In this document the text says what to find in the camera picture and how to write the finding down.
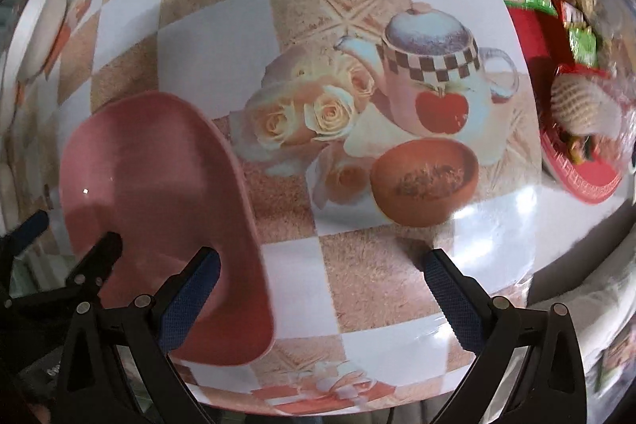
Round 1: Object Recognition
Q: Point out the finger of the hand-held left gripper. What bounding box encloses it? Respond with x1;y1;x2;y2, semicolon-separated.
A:
0;232;123;320
0;210;50;258

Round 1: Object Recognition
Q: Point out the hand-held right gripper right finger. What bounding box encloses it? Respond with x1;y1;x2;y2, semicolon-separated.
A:
422;249;589;424

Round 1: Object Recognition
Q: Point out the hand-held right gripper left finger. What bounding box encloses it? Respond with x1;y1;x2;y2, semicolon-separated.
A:
56;246;222;424

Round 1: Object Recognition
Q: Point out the pink plate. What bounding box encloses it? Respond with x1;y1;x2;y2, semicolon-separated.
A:
58;91;276;368

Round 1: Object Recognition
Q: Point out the white plate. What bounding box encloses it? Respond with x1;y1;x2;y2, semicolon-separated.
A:
0;0;69;122

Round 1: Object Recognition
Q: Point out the white cloth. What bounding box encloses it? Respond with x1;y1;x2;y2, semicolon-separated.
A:
527;225;636;405

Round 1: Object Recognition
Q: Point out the red tray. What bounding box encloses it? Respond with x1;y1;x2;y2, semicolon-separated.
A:
460;0;636;206

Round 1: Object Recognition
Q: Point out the cream crochet item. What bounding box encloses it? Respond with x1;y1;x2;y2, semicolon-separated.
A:
551;74;627;141

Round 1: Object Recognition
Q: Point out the small green candy packet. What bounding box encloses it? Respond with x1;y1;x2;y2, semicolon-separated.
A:
566;27;599;62

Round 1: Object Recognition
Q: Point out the printed checkered tablecloth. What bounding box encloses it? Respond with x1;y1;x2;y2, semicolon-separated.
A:
10;0;547;417

